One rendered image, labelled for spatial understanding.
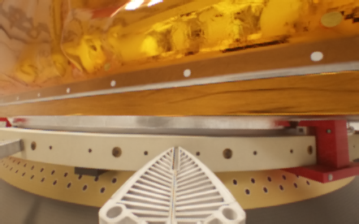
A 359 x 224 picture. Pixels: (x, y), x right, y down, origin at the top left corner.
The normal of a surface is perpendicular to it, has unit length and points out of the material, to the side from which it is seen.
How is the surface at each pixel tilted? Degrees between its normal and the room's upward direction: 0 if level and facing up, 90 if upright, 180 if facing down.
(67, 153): 90
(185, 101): 90
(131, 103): 90
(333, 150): 90
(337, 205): 62
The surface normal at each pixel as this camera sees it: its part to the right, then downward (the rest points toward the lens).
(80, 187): -0.15, -0.55
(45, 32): -0.33, -0.07
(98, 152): -0.11, -0.08
